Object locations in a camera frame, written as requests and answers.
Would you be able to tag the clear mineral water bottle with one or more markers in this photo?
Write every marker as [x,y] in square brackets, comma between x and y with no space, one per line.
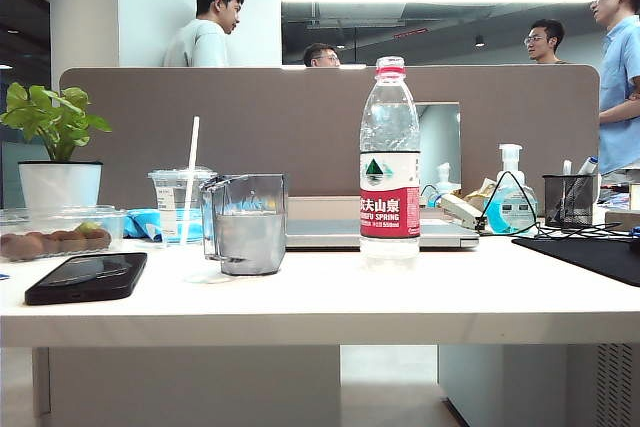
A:
[389,217]

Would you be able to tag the transparent grey square mug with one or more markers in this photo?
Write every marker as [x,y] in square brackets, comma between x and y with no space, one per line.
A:
[250,237]

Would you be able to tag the blue hand sanitizer pump bottle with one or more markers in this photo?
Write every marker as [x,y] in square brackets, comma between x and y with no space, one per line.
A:
[500,212]

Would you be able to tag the beige flat box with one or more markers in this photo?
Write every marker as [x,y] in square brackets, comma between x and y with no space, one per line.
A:
[325,207]

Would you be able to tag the silver closed laptop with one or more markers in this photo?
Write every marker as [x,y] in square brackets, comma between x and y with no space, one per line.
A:
[325,234]

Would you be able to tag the brown desk divider panel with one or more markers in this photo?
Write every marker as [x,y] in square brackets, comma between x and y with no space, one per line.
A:
[250,122]

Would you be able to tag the silver framed mirror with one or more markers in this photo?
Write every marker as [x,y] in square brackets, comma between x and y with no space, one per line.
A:
[440,137]

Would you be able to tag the seated person with glasses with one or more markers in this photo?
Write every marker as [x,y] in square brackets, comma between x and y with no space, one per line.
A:
[320,54]

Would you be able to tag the white drinking straw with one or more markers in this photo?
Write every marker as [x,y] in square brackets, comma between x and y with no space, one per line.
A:
[193,147]

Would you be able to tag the beige stapler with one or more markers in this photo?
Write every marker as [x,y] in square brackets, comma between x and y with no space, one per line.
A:
[462,210]

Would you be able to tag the clear plastic lidded cup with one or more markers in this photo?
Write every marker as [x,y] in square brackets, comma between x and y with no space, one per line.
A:
[172,197]

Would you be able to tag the yellow snack wrapper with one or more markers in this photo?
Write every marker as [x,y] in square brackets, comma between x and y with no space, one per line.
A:
[482,189]

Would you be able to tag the blue plastic bag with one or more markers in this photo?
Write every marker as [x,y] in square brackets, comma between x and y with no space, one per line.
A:
[142,224]

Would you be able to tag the person in grey shirt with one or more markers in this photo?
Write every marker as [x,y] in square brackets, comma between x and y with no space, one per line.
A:
[200,44]

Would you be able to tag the round black ceiling spotlight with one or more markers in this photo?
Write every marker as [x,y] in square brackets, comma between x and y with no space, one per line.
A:
[479,40]

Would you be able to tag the brown kiwi fruit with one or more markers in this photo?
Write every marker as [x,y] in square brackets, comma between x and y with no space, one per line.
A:
[21,247]
[99,238]
[72,242]

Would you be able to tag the green fruit piece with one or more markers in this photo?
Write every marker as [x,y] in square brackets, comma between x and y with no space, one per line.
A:
[87,227]

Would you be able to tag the white desk support panel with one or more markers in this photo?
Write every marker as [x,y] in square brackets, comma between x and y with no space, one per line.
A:
[175,387]

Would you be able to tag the white pen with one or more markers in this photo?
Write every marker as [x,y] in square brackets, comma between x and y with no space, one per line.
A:
[567,169]

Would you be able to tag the black mesh pen holder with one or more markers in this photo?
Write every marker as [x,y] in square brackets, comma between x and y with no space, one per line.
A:
[570,202]

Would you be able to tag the black smartphone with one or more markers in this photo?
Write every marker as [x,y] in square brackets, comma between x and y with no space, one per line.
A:
[85,279]

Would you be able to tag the white plant pot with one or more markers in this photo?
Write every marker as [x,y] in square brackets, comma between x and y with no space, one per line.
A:
[60,187]

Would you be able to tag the clear plastic fruit container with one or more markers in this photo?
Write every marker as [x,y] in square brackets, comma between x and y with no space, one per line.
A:
[55,219]

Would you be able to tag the person in dark green shirt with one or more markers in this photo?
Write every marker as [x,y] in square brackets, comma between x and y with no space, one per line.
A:
[545,39]

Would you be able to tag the white marker with blue cap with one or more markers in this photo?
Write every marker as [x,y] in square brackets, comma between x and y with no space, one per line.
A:
[589,164]

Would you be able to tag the green leafy plant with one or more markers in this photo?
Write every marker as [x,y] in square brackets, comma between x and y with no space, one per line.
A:
[55,122]

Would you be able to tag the black mouse mat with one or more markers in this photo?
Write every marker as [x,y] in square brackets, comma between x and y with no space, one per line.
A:
[590,257]

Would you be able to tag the grey under-desk cabinet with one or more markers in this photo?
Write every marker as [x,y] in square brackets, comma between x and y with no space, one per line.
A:
[525,387]

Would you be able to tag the blue printed papers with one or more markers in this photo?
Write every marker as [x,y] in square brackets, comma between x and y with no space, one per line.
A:
[620,198]

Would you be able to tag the brown flat box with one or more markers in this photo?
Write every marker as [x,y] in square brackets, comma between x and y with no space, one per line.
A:
[622,220]

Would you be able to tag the person in light blue shirt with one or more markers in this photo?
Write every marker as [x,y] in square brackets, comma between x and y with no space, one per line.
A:
[620,72]

